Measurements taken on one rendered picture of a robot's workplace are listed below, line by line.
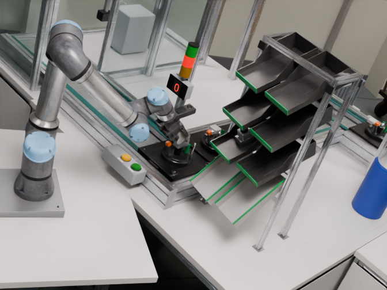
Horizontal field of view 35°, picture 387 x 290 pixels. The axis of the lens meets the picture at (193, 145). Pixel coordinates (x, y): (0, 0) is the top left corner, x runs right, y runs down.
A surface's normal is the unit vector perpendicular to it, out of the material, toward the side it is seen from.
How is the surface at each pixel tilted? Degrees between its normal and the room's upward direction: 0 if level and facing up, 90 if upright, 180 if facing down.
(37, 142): 8
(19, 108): 90
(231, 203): 45
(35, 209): 2
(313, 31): 90
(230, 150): 25
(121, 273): 0
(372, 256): 0
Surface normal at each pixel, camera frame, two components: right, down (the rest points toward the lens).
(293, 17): 0.30, 0.58
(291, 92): -0.09, -0.69
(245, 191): -0.37, -0.50
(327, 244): 0.28, -0.81
